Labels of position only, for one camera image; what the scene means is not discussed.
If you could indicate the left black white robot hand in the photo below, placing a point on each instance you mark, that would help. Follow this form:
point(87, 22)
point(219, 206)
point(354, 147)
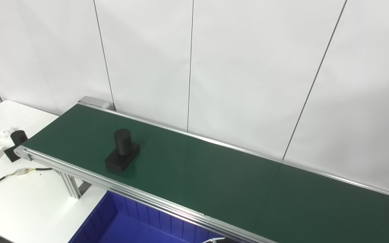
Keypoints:
point(214, 240)

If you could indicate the black cylinder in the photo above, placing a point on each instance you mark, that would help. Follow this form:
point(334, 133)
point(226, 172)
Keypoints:
point(122, 152)
point(17, 138)

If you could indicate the green conveyor belt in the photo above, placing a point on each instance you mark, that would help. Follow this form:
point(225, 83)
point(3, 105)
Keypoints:
point(214, 175)

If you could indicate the blue plastic bin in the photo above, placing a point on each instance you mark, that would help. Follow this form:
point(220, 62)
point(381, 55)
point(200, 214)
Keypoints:
point(130, 226)

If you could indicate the aluminium conveyor support leg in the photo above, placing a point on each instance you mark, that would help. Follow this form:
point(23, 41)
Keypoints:
point(71, 184)

